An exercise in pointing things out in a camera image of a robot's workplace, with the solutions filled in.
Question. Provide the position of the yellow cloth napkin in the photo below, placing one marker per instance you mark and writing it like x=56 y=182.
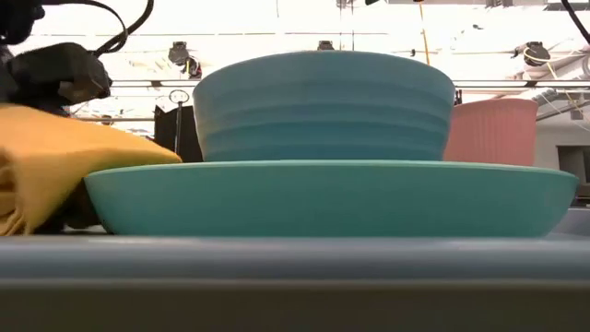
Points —
x=55 y=157

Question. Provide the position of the black table frame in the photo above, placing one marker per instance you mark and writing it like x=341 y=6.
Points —
x=295 y=309

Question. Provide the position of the pink ribbed cup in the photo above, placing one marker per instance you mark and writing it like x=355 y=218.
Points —
x=493 y=133

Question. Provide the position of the blue ribbed bowl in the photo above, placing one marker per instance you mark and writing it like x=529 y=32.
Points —
x=322 y=106

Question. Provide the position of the teal green shallow plate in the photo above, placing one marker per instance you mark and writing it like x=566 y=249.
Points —
x=322 y=198

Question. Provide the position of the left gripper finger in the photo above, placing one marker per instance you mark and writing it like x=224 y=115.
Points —
x=60 y=74

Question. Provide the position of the long overhead light bar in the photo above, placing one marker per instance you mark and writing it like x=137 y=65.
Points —
x=507 y=83

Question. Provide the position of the black partition screen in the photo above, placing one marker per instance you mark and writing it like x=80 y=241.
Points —
x=189 y=138

